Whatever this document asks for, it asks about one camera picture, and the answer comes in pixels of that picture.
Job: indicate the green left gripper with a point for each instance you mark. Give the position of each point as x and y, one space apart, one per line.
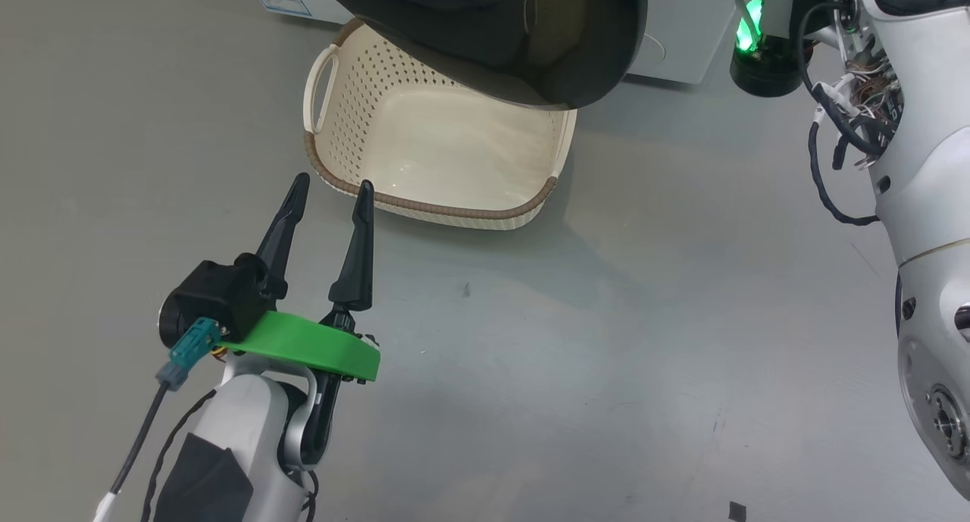
303 344

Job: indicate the black glass washing machine door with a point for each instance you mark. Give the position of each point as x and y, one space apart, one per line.
530 45

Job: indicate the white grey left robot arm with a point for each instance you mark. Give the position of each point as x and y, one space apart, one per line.
242 423

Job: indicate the cream perforated laundry basket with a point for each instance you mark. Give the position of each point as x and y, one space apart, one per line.
455 158

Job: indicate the white washing machine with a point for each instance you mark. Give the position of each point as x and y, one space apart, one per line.
674 29

